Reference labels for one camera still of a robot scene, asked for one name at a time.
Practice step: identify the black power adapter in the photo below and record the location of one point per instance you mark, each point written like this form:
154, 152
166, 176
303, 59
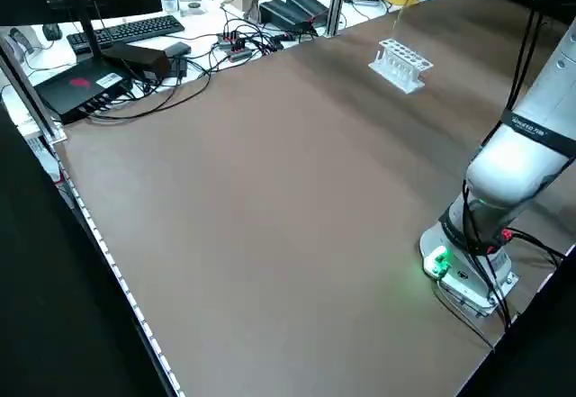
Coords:
279, 12
310, 5

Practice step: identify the clear case dark disc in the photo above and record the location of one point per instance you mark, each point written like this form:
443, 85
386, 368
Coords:
193, 8

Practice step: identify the aluminium frame rail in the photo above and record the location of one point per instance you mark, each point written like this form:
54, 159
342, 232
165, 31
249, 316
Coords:
28, 86

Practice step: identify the white test tube rack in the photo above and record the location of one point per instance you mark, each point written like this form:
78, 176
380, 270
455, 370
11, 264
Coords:
407, 87

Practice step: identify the clear test tube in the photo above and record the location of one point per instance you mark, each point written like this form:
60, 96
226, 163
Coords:
393, 37

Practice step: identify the aluminium post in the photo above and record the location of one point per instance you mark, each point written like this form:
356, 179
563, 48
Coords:
335, 10

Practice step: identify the usb hub red plugs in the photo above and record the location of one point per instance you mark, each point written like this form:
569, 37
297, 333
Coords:
236, 48

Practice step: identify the black box red logo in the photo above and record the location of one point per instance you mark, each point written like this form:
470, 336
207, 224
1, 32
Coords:
67, 95

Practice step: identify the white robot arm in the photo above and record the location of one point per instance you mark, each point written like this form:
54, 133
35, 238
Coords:
508, 167

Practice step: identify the black keyboard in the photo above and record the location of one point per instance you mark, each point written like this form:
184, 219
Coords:
135, 28

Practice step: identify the black monitor stand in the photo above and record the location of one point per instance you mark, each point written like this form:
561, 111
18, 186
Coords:
90, 37

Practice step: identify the dark power brick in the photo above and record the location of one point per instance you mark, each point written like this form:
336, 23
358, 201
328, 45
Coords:
144, 59

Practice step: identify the small grey adapter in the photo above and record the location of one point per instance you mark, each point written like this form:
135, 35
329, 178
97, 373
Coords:
177, 48

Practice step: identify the black computer mouse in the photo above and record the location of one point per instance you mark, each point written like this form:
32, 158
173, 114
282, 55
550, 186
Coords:
52, 31

